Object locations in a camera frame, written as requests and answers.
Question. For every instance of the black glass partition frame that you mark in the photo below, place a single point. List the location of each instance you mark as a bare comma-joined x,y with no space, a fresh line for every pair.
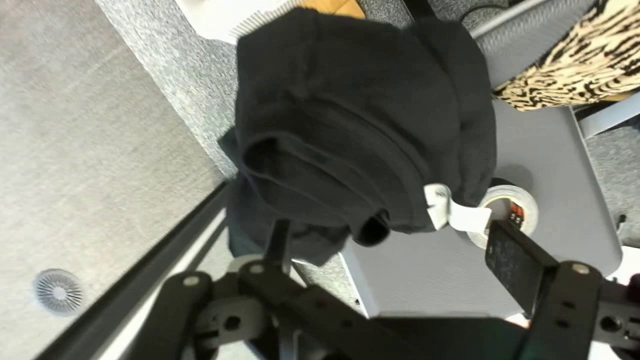
133,281

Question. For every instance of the white tape roll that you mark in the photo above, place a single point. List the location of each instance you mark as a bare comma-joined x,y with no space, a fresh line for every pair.
526,200

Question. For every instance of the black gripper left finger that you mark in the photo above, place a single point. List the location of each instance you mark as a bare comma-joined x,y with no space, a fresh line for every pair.
266,313

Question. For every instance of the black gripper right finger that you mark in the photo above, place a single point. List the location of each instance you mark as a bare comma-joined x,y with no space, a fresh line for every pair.
566,307

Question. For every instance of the gray mesh office chair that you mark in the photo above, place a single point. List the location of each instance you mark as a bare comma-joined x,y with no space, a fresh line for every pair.
552,166

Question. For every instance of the round floor outlet cover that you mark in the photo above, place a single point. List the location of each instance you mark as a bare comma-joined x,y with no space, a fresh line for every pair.
58,291

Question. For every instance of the leopard print cloth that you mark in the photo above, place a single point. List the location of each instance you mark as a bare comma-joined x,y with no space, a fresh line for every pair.
587,61

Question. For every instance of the white plastic bin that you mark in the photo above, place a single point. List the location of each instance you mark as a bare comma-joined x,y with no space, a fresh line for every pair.
226,17

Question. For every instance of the black shirt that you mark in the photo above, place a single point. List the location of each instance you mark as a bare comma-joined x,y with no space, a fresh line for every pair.
346,113

